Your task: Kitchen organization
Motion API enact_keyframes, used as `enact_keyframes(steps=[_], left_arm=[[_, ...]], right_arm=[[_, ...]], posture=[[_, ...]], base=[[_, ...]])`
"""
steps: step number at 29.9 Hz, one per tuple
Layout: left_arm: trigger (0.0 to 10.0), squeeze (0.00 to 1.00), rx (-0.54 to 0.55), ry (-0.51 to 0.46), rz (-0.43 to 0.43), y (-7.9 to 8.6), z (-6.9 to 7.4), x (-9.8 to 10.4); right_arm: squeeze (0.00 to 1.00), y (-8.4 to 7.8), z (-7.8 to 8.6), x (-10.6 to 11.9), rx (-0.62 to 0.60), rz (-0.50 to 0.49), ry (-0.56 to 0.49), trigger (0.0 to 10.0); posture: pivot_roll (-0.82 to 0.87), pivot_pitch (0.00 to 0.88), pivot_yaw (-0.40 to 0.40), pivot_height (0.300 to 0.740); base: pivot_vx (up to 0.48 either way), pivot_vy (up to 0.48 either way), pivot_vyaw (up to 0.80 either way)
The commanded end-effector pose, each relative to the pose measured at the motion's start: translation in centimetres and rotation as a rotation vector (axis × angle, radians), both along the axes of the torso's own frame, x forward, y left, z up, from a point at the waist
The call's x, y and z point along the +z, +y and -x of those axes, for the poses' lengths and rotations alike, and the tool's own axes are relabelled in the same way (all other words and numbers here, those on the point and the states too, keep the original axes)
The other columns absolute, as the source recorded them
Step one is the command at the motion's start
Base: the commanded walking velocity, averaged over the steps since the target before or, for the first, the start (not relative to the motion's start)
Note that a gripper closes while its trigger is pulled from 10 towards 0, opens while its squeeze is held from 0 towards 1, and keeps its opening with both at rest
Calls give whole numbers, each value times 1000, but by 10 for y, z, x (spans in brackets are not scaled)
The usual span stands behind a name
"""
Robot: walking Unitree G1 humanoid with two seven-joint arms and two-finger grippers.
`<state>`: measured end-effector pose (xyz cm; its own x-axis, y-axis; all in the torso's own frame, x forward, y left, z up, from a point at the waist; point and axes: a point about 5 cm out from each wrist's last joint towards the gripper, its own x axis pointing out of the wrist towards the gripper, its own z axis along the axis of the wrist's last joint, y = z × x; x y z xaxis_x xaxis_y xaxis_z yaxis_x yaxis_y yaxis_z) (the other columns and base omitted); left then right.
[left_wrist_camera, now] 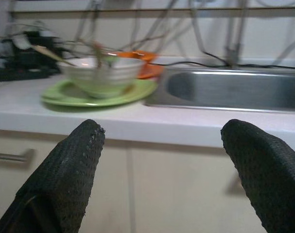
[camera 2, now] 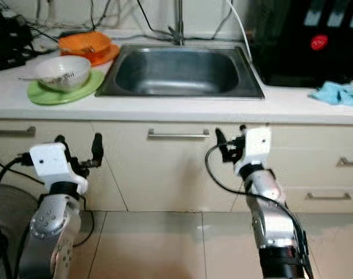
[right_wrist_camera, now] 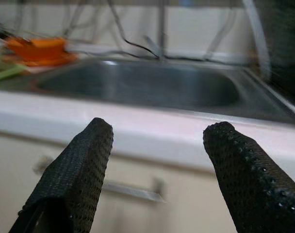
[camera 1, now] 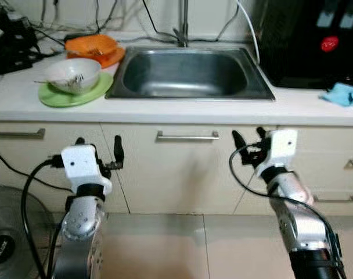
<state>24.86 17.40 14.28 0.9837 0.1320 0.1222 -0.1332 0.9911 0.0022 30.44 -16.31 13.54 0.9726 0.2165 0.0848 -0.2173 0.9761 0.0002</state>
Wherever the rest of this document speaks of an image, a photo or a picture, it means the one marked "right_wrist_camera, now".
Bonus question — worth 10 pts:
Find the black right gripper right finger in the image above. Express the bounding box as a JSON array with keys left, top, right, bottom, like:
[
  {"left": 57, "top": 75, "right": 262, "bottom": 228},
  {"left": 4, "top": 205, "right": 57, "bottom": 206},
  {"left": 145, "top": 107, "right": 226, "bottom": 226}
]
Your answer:
[{"left": 202, "top": 121, "right": 295, "bottom": 233}]

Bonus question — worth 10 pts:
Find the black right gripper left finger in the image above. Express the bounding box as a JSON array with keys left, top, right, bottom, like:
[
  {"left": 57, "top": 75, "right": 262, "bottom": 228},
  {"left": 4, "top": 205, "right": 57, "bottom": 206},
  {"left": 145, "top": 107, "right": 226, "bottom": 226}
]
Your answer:
[{"left": 9, "top": 117, "right": 114, "bottom": 233}]

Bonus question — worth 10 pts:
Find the cream kitchen cabinet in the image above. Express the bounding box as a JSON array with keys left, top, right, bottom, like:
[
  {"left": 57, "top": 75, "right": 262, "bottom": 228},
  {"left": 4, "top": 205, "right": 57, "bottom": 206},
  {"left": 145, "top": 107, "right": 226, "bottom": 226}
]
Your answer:
[{"left": 0, "top": 128, "right": 239, "bottom": 233}]

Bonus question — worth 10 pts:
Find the stainless steel sink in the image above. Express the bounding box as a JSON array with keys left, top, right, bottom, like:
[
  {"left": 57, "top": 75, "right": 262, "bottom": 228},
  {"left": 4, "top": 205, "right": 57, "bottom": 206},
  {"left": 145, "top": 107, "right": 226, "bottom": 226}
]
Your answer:
[{"left": 32, "top": 59, "right": 295, "bottom": 125}]

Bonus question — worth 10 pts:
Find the orange plate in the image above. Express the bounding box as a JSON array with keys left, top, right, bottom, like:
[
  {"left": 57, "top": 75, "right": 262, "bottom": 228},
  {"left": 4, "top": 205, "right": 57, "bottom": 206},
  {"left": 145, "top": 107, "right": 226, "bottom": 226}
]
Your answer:
[{"left": 1, "top": 52, "right": 80, "bottom": 68}]

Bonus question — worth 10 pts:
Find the green plate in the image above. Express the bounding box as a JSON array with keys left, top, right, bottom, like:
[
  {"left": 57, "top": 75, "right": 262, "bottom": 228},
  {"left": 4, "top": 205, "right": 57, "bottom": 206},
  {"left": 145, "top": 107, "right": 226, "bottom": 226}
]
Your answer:
[{"left": 0, "top": 63, "right": 28, "bottom": 83}]

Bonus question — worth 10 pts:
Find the orange bowl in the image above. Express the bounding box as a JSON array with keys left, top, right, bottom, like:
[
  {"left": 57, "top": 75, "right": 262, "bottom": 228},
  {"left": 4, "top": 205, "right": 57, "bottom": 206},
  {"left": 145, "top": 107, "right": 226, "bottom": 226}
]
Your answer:
[{"left": 5, "top": 36, "right": 68, "bottom": 61}]

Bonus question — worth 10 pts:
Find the black appliance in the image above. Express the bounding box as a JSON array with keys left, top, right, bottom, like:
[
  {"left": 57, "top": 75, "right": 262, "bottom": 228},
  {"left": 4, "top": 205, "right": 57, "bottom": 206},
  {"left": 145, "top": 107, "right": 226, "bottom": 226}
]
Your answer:
[{"left": 258, "top": 0, "right": 295, "bottom": 109}]

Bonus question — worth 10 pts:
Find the silver drawer handle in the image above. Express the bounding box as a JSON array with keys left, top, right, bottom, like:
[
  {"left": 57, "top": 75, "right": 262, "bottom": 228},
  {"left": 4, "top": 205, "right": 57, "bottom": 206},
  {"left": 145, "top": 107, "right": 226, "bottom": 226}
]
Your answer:
[{"left": 102, "top": 178, "right": 167, "bottom": 202}]

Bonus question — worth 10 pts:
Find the thin black cable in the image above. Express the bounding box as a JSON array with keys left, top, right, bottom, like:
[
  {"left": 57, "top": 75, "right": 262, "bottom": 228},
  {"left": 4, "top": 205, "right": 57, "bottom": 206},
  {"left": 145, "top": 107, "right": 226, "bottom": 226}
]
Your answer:
[{"left": 108, "top": 0, "right": 162, "bottom": 60}]

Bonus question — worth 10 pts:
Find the white hose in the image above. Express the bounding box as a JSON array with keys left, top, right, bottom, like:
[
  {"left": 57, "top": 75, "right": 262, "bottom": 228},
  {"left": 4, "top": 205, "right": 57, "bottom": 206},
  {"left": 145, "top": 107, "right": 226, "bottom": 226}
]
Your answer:
[{"left": 242, "top": 0, "right": 272, "bottom": 81}]

